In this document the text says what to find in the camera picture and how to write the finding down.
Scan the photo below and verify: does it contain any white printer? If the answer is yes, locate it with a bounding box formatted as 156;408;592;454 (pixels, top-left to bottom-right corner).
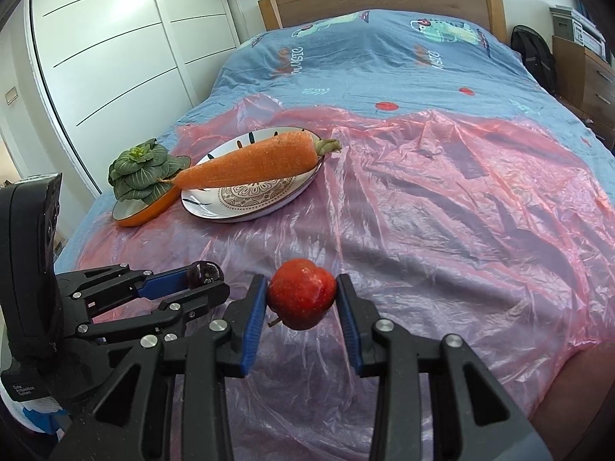
549;6;608;56

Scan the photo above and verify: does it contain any wooden drawer dresser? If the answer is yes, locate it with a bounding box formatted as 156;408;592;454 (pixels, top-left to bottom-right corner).
552;35;615;128

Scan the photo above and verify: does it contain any green bok choy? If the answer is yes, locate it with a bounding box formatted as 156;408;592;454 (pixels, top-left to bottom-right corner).
108;138;186;202

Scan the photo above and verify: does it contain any wooden bed headboard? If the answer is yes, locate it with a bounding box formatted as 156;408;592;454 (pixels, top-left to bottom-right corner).
258;0;507;49

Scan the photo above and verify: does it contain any white wardrobe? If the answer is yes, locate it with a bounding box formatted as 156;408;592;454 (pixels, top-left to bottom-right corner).
29;0;241;197

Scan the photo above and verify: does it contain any small red apple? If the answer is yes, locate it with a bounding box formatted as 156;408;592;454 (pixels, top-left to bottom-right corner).
267;259;338;331

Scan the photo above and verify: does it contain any dark purple plum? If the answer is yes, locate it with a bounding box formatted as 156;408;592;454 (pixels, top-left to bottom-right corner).
186;260;226;290

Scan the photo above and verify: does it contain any white patterned oval plate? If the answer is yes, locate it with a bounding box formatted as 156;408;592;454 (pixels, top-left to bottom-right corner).
181;127;325;223

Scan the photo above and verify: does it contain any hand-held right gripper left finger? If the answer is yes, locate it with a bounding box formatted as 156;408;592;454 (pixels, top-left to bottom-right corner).
50;274;270;461

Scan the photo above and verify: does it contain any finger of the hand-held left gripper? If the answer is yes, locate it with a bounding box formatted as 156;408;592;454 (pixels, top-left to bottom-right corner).
77;281;232;345
57;262;195;322

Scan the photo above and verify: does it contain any large carrot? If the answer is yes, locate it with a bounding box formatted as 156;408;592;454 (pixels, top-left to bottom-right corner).
170;131;343;189

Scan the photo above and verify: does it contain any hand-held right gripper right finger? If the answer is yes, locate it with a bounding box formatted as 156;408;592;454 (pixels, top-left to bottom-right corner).
335;273;553;461

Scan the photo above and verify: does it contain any pink plastic sheet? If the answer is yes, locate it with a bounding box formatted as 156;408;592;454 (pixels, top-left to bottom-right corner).
77;96;615;461

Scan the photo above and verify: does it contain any orange oval plate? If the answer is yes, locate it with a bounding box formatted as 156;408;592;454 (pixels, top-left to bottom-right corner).
112;155;192;228

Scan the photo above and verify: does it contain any black backpack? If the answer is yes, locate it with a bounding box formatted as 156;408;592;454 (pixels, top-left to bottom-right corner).
510;25;558;97

